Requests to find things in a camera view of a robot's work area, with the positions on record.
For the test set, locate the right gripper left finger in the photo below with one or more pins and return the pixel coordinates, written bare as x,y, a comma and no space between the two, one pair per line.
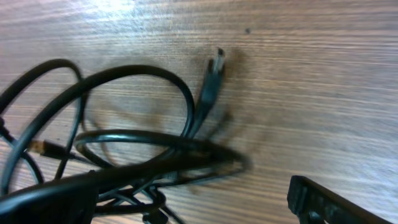
55,202

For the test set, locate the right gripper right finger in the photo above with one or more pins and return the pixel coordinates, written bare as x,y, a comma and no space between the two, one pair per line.
313,203

